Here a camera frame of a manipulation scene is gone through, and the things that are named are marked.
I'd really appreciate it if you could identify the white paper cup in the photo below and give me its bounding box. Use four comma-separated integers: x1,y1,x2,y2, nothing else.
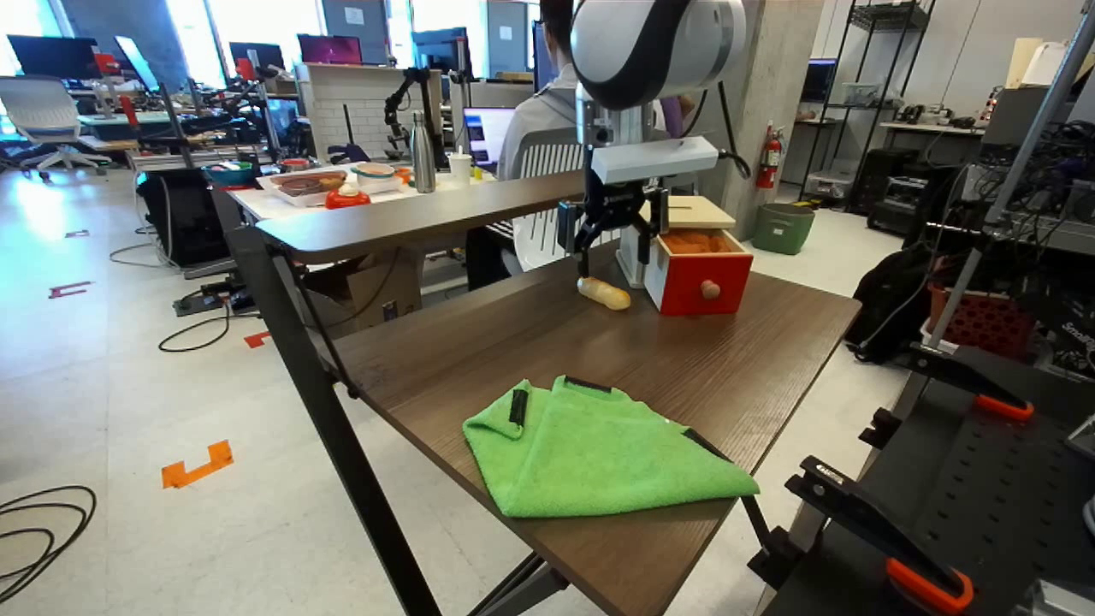
447,148,476,192

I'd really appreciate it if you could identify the steel water bottle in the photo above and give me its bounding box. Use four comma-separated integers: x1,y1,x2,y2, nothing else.
408,105,442,199

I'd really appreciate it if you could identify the person in purple shirt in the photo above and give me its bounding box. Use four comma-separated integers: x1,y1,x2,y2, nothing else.
654,89,695,148

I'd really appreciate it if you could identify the red wooden drawer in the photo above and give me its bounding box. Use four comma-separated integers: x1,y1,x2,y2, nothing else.
643,225,757,323

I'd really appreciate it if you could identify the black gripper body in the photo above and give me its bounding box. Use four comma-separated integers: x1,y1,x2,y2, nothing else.
573,174,676,241

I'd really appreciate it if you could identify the yellow oblong toy object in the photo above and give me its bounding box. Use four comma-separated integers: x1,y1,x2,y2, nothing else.
577,273,634,314

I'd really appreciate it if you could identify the black table shelf post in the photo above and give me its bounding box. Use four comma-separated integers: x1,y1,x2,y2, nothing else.
243,221,447,616

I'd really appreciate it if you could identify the cardboard box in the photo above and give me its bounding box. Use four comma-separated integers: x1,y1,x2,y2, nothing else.
303,246,429,340

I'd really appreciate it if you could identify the black backpack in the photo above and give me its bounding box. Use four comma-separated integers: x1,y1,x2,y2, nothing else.
843,241,940,369

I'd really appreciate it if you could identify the black coiled floor cable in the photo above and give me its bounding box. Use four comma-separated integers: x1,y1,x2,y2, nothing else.
0,483,103,611

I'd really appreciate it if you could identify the computer monitor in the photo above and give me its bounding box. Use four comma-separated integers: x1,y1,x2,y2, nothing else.
298,31,368,68
226,40,287,82
411,23,476,82
9,36,105,82

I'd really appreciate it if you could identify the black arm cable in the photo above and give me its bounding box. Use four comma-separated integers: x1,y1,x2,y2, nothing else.
680,85,757,182

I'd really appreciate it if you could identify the white rolling desk chair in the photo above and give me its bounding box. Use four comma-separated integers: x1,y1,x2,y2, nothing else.
0,77,117,182

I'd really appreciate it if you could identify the tray with plates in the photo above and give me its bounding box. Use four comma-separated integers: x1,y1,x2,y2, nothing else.
257,161,417,213

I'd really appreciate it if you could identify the raised dark wooden shelf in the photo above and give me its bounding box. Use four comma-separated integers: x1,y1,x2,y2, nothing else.
249,169,651,269

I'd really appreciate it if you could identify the black metal shelving rack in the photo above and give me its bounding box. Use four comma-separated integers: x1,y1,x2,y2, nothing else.
799,0,940,199

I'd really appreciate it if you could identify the white mesh office chair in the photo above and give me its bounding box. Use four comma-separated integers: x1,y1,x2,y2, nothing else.
498,123,676,273

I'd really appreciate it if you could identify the green plastic crate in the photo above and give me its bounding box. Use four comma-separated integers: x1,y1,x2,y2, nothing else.
751,199,822,258

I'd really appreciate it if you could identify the black thin floor cable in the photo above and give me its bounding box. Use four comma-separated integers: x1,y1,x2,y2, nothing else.
153,297,239,355

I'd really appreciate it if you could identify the red plastic crate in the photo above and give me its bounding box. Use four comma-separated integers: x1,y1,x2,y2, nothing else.
927,286,1040,363

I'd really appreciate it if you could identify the red fire extinguisher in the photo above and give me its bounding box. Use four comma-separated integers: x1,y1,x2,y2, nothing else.
754,123,792,196

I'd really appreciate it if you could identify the orange plastic block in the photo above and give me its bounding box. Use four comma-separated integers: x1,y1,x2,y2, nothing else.
322,184,376,213

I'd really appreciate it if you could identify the black clamp orange handle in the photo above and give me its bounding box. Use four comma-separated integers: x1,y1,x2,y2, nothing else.
858,340,1040,451
748,451,984,616

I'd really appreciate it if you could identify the green microfibre cloth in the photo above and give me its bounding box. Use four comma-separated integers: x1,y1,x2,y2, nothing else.
460,372,762,523

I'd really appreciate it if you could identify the black perforated breadboard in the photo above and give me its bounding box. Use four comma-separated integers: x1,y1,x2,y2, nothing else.
762,346,1095,616

